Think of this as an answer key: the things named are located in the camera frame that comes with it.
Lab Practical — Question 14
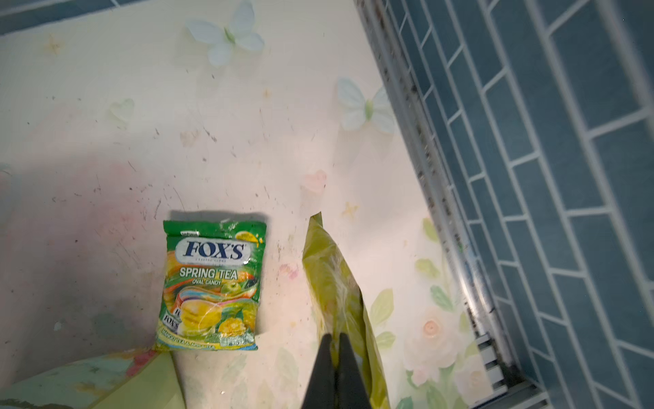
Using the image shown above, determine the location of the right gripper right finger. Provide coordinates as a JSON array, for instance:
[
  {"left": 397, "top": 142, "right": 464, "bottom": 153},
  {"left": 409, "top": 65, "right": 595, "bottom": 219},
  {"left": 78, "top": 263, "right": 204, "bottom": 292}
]
[{"left": 337, "top": 333, "right": 371, "bottom": 409}]

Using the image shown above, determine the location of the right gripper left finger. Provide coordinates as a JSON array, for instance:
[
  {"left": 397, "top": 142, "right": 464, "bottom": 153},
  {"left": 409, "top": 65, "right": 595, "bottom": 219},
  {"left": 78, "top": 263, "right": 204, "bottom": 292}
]
[{"left": 301, "top": 333, "right": 336, "bottom": 409}]

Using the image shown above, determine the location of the yellow-green snack packet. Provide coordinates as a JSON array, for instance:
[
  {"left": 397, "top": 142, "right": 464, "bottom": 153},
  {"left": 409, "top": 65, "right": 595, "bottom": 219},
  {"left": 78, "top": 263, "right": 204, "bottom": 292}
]
[{"left": 302, "top": 213, "right": 390, "bottom": 408}]

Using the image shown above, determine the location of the green Fox's Spring Tea candy bag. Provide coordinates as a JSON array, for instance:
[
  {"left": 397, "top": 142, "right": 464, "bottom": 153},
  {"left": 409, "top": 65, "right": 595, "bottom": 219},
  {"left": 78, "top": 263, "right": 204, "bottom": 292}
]
[{"left": 154, "top": 221, "right": 267, "bottom": 351}]

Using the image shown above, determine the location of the floral paper gift bag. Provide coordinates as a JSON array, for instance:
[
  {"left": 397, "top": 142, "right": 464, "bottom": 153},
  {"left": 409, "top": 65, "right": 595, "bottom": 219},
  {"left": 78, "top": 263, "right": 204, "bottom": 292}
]
[{"left": 1, "top": 349, "right": 186, "bottom": 408}]

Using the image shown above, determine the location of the floral table mat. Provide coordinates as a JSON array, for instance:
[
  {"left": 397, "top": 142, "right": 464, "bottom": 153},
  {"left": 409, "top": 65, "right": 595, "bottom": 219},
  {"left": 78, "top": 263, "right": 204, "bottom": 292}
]
[{"left": 1, "top": 1, "right": 492, "bottom": 408}]

